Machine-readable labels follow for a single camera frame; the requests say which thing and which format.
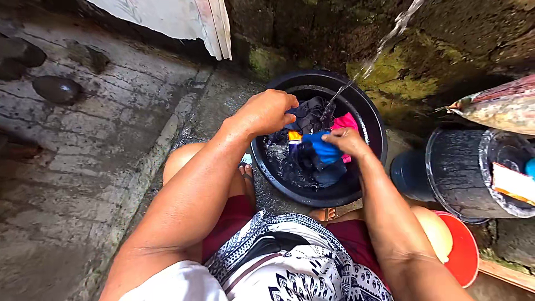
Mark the person's left forearm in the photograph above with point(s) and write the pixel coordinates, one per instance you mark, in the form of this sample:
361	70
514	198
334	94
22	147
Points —
196	190

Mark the person's body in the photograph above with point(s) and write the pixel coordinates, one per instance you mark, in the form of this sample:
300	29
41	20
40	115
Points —
292	259

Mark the large black basin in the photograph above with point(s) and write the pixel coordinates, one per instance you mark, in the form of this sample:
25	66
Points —
374	121

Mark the teal object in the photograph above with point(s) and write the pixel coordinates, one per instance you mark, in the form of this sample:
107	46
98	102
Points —
531	168

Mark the large black bucket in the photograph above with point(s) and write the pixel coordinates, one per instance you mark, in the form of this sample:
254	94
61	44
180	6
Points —
455	167

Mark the large dark stone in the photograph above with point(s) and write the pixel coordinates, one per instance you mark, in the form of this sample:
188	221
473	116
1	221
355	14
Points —
21	54

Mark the dark blue bucket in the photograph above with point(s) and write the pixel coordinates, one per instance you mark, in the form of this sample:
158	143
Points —
409	175

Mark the person's left hand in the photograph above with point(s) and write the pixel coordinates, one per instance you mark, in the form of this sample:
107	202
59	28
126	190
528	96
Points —
263	111

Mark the bright blue wet garment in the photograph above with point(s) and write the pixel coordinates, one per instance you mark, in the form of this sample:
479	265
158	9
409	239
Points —
324	148

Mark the person's right forearm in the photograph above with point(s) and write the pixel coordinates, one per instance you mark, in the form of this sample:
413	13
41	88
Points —
391	217

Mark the red bucket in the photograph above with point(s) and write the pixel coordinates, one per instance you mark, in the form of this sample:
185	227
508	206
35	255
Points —
464	251

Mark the white weathered panel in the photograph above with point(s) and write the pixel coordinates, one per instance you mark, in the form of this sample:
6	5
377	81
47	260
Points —
175	16

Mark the person's left fingers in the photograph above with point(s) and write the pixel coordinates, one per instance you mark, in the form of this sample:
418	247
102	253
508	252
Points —
292	100

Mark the person's right fingers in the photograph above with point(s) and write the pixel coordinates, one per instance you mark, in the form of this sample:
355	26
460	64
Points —
333	136

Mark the oval dark stone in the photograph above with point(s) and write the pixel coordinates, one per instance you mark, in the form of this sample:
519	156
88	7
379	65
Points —
57	89

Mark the person's left thumb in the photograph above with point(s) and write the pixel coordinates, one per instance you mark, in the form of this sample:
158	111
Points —
289	119

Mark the wooden plank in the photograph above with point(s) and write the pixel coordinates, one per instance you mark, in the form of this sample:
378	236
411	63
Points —
505	274

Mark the person's legs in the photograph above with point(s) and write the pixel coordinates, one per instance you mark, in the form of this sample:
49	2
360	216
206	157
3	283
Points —
225	217

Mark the white and orange packet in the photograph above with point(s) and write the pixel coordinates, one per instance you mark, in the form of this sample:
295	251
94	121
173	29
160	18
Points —
512	182

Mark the person's right hand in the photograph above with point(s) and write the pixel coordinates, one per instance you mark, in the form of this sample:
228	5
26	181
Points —
350	142

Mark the pile of wet clothes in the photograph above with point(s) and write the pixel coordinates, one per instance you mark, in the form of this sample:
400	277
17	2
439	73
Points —
309	115

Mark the angular brown stone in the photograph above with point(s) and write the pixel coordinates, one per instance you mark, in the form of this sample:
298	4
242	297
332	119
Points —
90	57

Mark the dirty red and white sack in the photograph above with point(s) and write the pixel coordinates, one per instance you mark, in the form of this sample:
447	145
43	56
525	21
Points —
497	104

